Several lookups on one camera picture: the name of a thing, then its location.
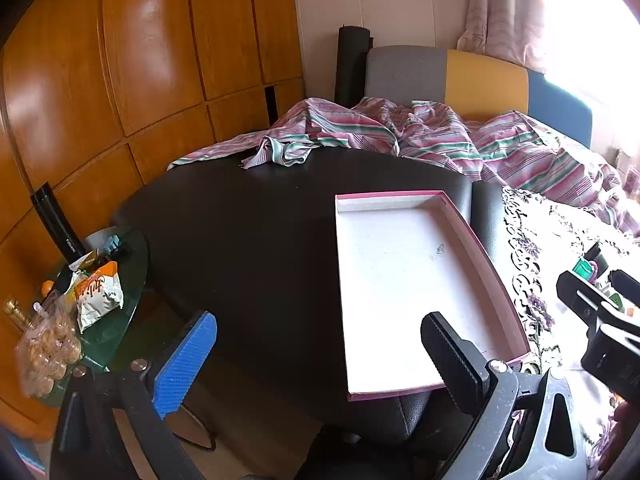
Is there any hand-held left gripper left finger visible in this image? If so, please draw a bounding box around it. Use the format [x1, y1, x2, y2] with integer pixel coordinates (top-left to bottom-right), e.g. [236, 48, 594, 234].
[50, 310, 218, 480]

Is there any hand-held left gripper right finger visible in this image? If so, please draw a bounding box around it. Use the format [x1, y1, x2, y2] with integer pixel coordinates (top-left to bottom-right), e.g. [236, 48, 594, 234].
[421, 312, 586, 480]

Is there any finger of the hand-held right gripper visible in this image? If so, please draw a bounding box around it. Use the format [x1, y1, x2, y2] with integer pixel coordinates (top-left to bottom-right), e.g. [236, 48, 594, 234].
[609, 270, 640, 307]
[556, 270, 619, 329]

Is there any green castle tower toy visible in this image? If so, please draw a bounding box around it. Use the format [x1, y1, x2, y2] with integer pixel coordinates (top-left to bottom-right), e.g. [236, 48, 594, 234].
[572, 257, 598, 281]

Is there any pink-rimmed white tray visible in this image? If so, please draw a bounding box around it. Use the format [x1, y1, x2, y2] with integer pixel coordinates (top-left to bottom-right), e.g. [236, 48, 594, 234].
[334, 190, 532, 402]

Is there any person's right hand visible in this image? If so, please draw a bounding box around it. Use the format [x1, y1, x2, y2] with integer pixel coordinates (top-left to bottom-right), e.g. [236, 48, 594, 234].
[598, 400, 640, 473]

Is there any white embroidered floral tablecloth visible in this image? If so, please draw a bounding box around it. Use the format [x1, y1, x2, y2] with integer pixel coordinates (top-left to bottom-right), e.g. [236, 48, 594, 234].
[500, 186, 640, 471]

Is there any round glass side table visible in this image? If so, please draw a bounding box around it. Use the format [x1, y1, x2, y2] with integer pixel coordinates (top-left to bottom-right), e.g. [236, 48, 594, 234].
[30, 227, 150, 401]

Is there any orange white snack packet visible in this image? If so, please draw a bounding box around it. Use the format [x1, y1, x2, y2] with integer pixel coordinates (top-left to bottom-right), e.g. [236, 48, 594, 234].
[70, 260, 125, 332]

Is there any bag of round pastries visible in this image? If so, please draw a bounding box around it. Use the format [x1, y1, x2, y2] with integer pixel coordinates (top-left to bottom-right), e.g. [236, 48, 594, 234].
[14, 295, 83, 398]

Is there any gold-capped bottle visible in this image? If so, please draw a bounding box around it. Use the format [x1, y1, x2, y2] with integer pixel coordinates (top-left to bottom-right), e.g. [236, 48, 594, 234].
[2, 298, 31, 331]

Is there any black tube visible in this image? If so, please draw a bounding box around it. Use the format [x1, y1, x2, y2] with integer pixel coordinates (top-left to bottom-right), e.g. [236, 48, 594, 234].
[31, 182, 87, 263]

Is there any pink striped blanket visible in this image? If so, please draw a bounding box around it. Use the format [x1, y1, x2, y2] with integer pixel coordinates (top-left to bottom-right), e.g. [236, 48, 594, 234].
[167, 96, 640, 238]

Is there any grey yellow blue headboard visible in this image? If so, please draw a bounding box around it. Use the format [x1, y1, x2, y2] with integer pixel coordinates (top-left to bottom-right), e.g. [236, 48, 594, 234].
[364, 45, 608, 151]

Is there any beige patterned curtain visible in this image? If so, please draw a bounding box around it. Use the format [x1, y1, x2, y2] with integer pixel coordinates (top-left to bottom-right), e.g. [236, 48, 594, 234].
[456, 0, 548, 73]

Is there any wooden wardrobe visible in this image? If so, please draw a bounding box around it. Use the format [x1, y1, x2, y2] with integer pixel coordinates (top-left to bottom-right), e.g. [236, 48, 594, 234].
[0, 0, 307, 443]

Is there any black rolled mat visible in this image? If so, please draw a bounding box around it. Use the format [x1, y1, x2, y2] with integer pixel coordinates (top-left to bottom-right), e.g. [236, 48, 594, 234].
[334, 25, 373, 107]

